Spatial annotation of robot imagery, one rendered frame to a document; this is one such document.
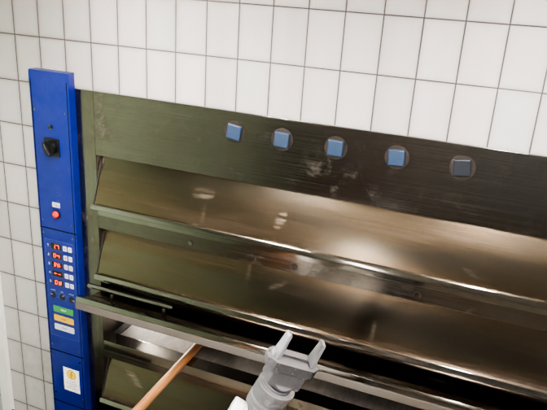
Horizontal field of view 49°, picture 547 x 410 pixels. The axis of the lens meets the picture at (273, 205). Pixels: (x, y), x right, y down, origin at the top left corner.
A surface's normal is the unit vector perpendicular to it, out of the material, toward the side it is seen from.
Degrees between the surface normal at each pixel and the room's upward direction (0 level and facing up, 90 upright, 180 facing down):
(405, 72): 90
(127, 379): 70
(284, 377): 97
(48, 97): 90
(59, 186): 90
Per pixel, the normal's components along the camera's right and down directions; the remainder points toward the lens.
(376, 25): -0.37, 0.30
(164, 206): -0.33, -0.04
